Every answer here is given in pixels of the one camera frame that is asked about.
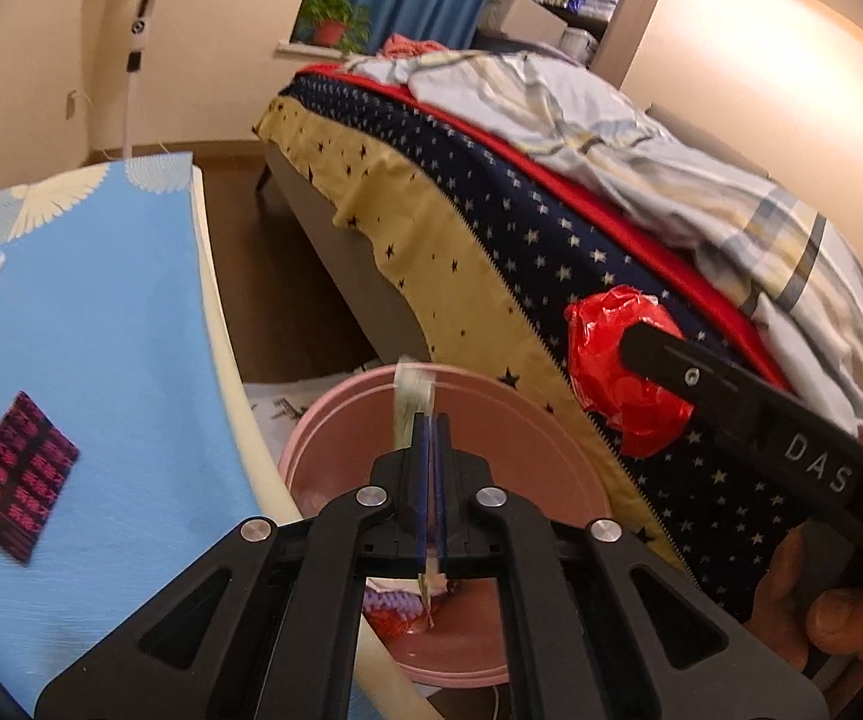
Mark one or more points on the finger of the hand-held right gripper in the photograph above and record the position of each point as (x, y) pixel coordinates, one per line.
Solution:
(694, 376)

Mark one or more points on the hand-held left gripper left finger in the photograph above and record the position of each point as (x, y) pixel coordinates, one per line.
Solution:
(421, 480)

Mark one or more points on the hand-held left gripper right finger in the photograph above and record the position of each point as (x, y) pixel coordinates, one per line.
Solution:
(443, 480)

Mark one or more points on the pink round bin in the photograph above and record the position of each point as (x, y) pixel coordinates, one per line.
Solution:
(521, 450)

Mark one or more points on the red plastic bag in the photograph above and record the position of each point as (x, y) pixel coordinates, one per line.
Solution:
(604, 367)

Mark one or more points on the clear plastic wrapper strip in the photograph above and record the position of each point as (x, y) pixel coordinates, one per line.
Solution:
(410, 390)

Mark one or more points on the person's right hand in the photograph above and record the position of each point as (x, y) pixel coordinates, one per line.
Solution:
(784, 600)

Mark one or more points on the red crumpled wrapper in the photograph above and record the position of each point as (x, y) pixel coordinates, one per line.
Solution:
(401, 622)

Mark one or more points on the white printed bag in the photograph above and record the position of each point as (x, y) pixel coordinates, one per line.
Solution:
(274, 405)

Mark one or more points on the striped pale duvet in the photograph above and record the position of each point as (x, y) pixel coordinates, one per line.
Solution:
(626, 165)

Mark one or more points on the beige headboard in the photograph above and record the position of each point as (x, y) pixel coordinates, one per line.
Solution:
(709, 139)

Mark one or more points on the bed with starry cover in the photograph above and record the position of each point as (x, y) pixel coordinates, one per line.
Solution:
(476, 240)

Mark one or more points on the blue fan-patterned cloth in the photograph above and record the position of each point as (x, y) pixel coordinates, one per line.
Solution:
(116, 330)

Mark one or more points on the white plastic container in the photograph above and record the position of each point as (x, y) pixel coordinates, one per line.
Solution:
(580, 45)

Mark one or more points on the brown bookshelf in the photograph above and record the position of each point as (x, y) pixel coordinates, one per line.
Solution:
(630, 15)

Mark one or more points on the cardboard box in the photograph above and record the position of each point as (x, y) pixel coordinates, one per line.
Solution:
(525, 15)

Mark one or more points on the black packet with pink print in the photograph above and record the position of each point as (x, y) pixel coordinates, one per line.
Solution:
(19, 472)

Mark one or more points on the pink clothing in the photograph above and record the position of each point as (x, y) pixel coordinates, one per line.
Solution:
(409, 46)

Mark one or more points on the white windowsill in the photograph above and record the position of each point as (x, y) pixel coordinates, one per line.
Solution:
(304, 51)

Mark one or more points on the potted green plant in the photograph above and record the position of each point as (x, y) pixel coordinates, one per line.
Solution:
(332, 22)

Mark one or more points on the white standing fan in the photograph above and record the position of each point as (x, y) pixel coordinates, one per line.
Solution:
(139, 22)

